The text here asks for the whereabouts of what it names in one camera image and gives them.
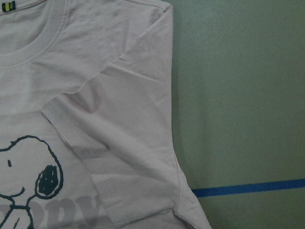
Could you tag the pink Snoopy t-shirt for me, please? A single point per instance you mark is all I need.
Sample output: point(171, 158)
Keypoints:
point(86, 117)

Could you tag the long blue tape strip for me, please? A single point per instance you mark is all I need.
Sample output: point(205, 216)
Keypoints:
point(249, 188)

